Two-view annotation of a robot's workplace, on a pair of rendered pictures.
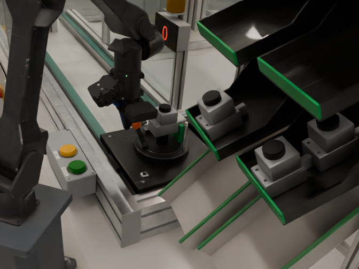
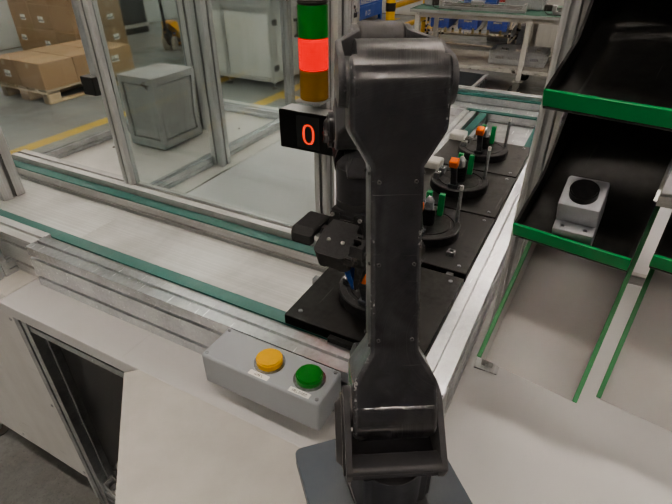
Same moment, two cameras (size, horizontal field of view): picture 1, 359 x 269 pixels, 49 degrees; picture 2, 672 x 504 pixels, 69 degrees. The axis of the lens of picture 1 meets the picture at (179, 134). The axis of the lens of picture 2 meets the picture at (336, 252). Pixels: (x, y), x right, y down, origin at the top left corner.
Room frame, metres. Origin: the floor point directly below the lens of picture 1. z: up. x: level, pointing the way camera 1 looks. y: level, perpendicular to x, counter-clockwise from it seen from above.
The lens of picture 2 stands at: (0.27, 0.43, 1.50)
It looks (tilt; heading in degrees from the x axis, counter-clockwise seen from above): 33 degrees down; 332
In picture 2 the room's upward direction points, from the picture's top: straight up
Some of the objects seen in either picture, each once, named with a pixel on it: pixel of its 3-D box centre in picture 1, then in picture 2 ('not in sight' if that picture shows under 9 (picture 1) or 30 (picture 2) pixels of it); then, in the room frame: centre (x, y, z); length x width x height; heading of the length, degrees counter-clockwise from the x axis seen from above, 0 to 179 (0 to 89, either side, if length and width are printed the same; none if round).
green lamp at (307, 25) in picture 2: not in sight; (312, 20); (1.05, 0.05, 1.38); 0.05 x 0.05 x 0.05
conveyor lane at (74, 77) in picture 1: (122, 111); (251, 270); (1.09, 0.19, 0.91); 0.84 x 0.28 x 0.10; 34
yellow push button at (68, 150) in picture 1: (68, 151); (269, 361); (0.78, 0.27, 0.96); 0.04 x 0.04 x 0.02
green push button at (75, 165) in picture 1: (77, 167); (309, 378); (0.72, 0.23, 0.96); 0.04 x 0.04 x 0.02
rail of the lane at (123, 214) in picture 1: (70, 125); (203, 321); (0.97, 0.32, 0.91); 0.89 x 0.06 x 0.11; 34
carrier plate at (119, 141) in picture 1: (161, 151); (378, 299); (0.83, 0.04, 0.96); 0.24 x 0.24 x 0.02; 34
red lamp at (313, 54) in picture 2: not in sight; (313, 53); (1.05, 0.05, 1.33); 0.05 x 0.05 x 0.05
